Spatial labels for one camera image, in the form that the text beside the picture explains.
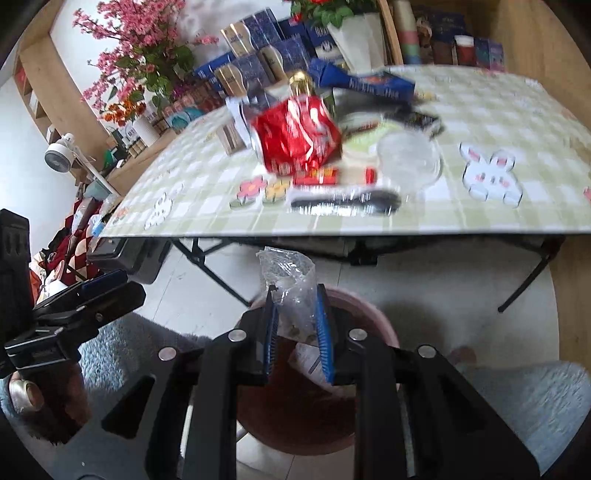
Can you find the row of small packets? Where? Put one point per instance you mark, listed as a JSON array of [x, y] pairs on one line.
[[189, 108]]

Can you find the wooden shelf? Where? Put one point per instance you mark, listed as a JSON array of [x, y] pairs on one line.
[[531, 32]]

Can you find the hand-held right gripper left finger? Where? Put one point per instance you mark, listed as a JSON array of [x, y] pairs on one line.
[[271, 337]]

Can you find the pastel paper rolls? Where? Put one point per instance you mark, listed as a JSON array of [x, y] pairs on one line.
[[406, 32]]

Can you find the small brown white carton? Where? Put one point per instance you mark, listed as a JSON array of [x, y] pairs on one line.
[[231, 138]]

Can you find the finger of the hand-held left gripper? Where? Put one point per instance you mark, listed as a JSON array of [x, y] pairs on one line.
[[104, 281], [106, 307]]

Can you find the person's right foot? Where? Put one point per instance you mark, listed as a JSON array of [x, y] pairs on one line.
[[464, 354]]

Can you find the red foil bag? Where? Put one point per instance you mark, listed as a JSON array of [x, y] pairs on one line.
[[295, 134]]

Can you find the small blue box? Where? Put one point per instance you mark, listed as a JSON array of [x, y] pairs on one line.
[[489, 54]]

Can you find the pink blossom plant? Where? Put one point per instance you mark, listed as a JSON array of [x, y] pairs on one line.
[[138, 50]]

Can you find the red flower bouquet white wrapper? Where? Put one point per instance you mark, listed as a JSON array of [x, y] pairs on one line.
[[355, 37]]

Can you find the red paper cup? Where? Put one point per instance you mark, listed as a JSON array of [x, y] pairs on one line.
[[464, 50]]

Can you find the white vase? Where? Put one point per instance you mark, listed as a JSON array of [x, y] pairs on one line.
[[145, 129]]

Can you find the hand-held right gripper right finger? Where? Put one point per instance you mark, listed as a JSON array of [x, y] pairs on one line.
[[323, 341]]

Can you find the black small packet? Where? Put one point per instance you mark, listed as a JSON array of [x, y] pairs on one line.
[[422, 121]]

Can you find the blue snack packet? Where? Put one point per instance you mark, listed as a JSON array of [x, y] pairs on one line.
[[369, 85]]

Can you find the black case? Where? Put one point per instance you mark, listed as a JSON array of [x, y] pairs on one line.
[[134, 261]]

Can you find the gold capped bottle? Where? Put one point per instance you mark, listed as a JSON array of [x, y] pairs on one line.
[[301, 83]]

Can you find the person's left leg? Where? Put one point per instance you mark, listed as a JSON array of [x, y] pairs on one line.
[[134, 341]]

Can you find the clear plastic cup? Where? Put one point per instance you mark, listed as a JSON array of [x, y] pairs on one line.
[[408, 159]]

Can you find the person's left hand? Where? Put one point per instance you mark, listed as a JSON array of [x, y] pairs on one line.
[[25, 392]]

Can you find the black folding table frame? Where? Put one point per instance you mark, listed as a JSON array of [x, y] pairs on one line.
[[526, 286]]

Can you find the red checkered cloth pile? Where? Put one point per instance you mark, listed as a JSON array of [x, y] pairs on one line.
[[74, 230]]

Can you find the white desk fan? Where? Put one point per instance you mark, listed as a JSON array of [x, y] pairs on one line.
[[60, 154]]

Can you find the red ended candy packet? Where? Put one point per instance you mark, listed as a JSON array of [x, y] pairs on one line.
[[316, 176]]

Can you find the person's leg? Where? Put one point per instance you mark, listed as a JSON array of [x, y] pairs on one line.
[[134, 341], [521, 401]]

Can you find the white printed wrapper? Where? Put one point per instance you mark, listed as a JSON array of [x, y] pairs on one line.
[[308, 362]]

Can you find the green checkered tablecloth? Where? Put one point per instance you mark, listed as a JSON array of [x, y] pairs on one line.
[[531, 138]]

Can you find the clear plastic bag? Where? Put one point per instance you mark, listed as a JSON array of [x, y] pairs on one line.
[[286, 277]]

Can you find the person's right leg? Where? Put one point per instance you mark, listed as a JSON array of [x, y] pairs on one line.
[[521, 401]]

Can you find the stack of blue gift boxes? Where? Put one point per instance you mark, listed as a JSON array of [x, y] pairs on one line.
[[272, 46]]

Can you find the black long packet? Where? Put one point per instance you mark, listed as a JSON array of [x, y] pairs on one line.
[[346, 203]]

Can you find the dark boxes on shelf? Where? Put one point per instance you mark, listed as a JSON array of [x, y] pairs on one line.
[[441, 39]]

